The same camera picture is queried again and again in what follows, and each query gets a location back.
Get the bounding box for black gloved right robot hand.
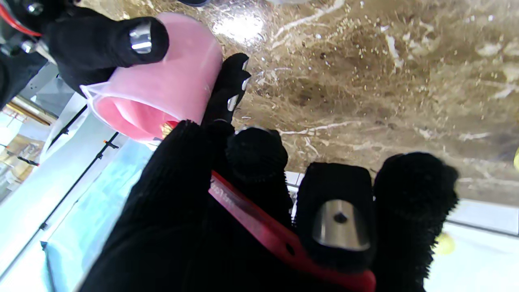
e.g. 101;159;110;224
45;8;253;126

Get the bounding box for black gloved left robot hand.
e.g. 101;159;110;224
79;120;459;292

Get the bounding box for pink measuring cup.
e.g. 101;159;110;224
80;12;223;142

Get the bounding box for red plastic scoop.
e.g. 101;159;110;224
161;120;377;292

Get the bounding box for yellow lemon piece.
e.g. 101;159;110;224
434;232;457;256

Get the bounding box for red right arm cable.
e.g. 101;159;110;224
0;3;43;38

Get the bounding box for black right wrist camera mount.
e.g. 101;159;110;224
0;51;49;110

